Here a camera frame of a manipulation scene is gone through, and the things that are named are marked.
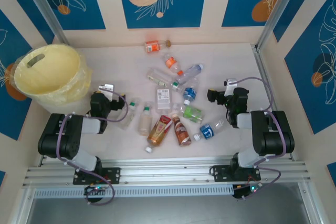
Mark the yellow plastic bin liner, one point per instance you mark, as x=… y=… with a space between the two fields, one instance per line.
x=47 y=77

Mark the long blue label water bottle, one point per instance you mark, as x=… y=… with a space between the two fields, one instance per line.
x=207 y=131

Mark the short blue label water bottle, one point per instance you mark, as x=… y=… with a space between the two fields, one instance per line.
x=189 y=93

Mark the aluminium table side rail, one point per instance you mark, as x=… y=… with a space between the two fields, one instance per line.
x=263 y=74
x=42 y=161

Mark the clear bottle green white label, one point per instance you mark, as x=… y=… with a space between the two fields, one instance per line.
x=158 y=78

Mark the slim clear bottle green cap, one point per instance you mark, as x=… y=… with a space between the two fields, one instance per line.
x=129 y=115

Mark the aluminium frame post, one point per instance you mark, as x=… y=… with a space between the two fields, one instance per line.
x=43 y=6
x=278 y=6

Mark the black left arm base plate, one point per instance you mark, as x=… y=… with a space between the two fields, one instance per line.
x=113 y=175

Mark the white plastic bin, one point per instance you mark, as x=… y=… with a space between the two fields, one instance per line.
x=65 y=106

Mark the red label tea bottle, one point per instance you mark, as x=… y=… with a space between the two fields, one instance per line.
x=160 y=130

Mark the orange label bottle brown cap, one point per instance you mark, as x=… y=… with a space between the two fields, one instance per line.
x=153 y=46

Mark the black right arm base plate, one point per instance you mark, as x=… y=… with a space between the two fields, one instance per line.
x=220 y=173

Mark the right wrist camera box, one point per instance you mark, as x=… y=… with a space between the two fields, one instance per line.
x=231 y=83

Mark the clear water bottle blue cap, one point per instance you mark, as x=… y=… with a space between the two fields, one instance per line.
x=190 y=73

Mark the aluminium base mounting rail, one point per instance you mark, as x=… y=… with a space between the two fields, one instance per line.
x=168 y=171

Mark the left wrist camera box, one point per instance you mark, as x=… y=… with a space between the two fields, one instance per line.
x=106 y=88

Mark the square clear bottle white label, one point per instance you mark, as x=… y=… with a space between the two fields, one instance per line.
x=163 y=100

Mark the brown chocolate drink bottle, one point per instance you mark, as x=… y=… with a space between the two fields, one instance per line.
x=181 y=130

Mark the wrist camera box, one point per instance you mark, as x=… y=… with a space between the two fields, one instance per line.
x=106 y=88
x=231 y=83

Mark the beige drink bottle green cap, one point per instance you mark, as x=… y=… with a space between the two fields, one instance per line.
x=145 y=123

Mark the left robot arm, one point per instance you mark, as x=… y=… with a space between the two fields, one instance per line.
x=52 y=140

